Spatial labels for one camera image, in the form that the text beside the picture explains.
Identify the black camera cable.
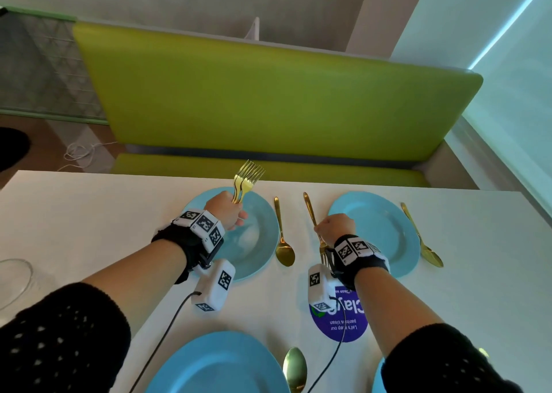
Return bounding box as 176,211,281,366
306,295,348,393
129,291,202,393

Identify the person's left hand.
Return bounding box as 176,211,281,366
204,190,249,232

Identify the grey wire mesh panel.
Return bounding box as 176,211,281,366
0,10,109,124

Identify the person's right hand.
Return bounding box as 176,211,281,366
313,213,357,249

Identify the black knitted sleeve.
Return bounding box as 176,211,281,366
381,322,525,393
0,281,132,393

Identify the person's right forearm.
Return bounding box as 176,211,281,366
353,267,445,359

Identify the clear drinking glass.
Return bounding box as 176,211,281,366
0,258,35,316

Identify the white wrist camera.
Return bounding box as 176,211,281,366
307,264,339,314
191,258,237,313

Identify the white roller blind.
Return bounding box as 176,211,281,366
461,0,552,221

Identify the person's left forearm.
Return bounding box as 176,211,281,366
82,238,189,337

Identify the white sign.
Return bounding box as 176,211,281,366
244,16,261,42

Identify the white floor cable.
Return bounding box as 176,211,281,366
58,140,120,173

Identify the black marker wrist strap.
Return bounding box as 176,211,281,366
151,208,226,285
324,234,391,292

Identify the green bench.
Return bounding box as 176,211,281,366
72,20,484,189

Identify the blue round sticker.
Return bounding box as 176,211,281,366
309,285,370,344

